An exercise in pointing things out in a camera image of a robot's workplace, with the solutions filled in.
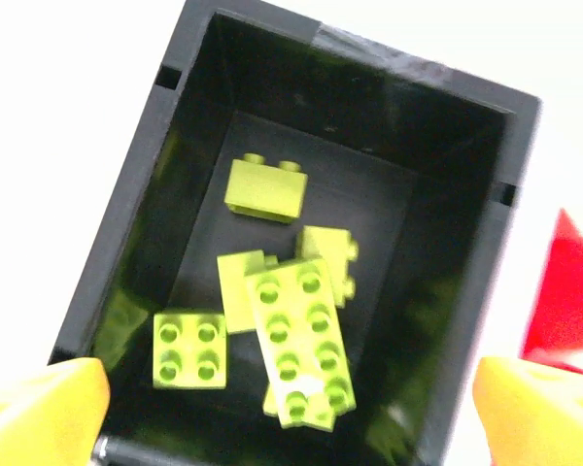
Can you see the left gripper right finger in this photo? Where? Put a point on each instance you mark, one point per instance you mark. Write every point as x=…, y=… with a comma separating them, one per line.
x=539, y=417

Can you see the black plastic container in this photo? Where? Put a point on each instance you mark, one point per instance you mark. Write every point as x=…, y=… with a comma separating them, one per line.
x=320, y=97

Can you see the red lego brick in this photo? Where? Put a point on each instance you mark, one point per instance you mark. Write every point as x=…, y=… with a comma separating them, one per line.
x=563, y=291

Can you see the long green lego brick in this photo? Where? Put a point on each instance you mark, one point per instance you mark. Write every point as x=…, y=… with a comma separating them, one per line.
x=301, y=340

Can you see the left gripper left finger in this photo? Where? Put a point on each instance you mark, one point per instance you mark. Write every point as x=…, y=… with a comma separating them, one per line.
x=39, y=412

